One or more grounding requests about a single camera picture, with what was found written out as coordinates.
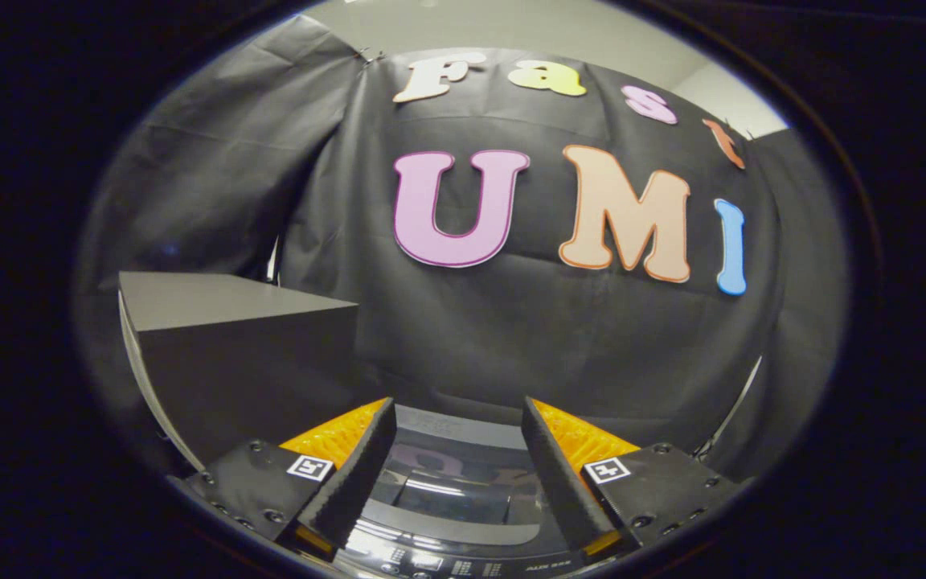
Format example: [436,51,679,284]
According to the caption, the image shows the black backdrop cloth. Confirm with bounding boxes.
[73,16,850,483]

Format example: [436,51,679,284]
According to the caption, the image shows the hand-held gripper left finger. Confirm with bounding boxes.
[184,396,398,561]

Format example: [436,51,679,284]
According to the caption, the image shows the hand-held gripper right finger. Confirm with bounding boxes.
[521,395,747,562]

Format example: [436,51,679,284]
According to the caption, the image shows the dark grey cabinet box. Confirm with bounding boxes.
[117,271,361,475]

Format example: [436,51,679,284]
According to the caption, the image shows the black washing machine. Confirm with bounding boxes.
[326,402,633,579]

